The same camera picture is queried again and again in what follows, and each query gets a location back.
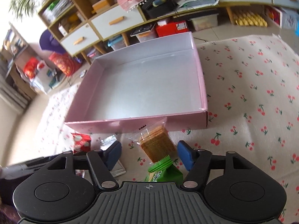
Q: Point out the white shopping bag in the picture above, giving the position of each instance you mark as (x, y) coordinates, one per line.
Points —
(40, 75)

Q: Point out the clear storage bin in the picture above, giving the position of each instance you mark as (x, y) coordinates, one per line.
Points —
(205, 22)

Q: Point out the green chip snack packet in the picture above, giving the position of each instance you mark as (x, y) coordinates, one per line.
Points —
(164, 171)

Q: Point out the yellow egg tray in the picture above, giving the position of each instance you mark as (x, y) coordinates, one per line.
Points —
(249, 18)

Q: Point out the clear pack brown crackers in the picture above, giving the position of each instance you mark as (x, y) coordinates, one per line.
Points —
(154, 141)

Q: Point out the black basket on shelf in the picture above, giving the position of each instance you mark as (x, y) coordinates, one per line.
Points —
(157, 8)

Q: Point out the wooden cabinet white drawers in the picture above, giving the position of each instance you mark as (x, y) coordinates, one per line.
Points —
(112, 21)

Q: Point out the red box under cabinet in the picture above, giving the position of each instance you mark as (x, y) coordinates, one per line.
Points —
(172, 28)

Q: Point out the pink cardboard box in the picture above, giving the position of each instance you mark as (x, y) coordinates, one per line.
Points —
(133, 87)

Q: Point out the cherry print blanket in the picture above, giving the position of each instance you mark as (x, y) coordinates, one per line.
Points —
(252, 94)

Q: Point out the red rice cracker packet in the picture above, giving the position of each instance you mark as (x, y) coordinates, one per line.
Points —
(82, 142)

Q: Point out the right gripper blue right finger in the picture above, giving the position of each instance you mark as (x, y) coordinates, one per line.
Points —
(196, 163)

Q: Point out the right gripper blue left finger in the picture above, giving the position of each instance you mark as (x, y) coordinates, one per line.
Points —
(101, 163)

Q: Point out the purple hat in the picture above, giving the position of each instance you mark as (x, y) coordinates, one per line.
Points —
(49, 43)

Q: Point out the red round festive bag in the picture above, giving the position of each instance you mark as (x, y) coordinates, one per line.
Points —
(65, 63)

